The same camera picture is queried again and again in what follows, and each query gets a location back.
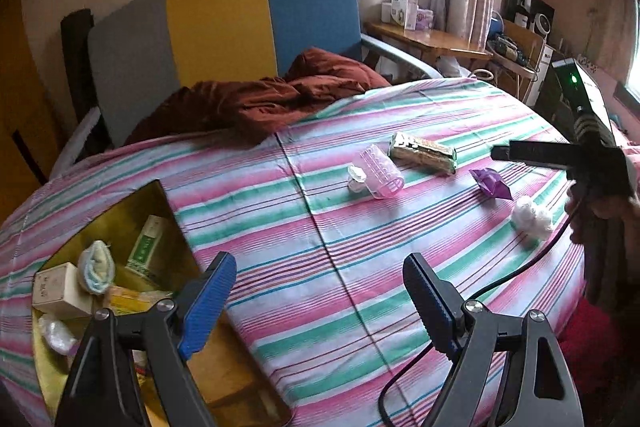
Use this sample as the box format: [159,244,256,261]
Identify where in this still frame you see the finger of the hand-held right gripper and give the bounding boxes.
[491,141,581,170]

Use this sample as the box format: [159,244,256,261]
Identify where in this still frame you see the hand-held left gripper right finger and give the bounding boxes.
[402,252,586,427]

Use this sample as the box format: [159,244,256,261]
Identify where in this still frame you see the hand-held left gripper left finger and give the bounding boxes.
[54,251,238,427]

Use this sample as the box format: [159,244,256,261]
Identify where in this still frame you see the purple wrapper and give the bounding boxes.
[469,168,514,202]

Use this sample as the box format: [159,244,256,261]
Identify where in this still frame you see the gold metal tray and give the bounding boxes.
[31,179,293,427]

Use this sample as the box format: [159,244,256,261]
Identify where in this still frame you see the yellow packet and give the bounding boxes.
[105,286,176,317]

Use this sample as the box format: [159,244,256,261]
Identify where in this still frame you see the green white small box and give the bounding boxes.
[125,214,173,280]

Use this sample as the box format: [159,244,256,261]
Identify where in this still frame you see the wafer biscuit packet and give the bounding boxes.
[389,132,459,176]

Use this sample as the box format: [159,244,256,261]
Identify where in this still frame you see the pale blue sock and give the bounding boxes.
[77,239,118,295]

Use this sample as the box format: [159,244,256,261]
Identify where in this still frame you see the white cardboard box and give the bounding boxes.
[33,262,95,319]

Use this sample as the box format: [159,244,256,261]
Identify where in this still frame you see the white plastic bag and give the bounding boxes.
[37,313,81,356]

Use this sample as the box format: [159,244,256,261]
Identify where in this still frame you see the person's right forearm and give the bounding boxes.
[582,217,640,308]

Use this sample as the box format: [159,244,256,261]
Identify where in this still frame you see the person's right hand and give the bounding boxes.
[565,193,640,248]

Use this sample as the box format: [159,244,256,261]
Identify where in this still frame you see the white cotton balls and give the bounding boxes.
[511,196,554,235]

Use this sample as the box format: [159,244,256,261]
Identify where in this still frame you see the pink green striped tablecloth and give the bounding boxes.
[0,77,596,427]

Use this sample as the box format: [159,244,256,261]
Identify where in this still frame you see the cluttered wooden shelf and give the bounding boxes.
[487,19,556,104]

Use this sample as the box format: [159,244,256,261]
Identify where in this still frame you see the white round device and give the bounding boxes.
[529,14,551,40]

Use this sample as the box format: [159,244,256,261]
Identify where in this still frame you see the pink hair roller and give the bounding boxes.
[361,143,406,199]

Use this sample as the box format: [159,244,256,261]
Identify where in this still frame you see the small white plastic piece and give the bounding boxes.
[347,163,369,192]

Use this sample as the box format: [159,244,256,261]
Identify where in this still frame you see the black box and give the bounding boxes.
[506,0,556,28]

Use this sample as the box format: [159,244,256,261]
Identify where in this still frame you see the wooden desk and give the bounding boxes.
[364,21,493,68]

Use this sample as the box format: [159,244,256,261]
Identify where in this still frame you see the person's red clothing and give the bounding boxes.
[560,299,628,390]

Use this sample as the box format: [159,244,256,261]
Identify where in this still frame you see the white printed box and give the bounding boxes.
[391,0,419,30]

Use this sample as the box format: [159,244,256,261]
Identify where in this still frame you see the dark red cloth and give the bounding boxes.
[124,48,393,146]

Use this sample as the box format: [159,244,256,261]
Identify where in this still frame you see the wooden wardrobe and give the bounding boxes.
[0,0,66,218]

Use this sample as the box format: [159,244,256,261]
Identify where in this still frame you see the black rolled mat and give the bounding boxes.
[60,8,96,148]

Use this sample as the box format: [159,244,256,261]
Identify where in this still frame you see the grey yellow blue chair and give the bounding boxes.
[50,0,441,178]

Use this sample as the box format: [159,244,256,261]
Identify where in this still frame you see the black cable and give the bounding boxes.
[377,199,583,427]

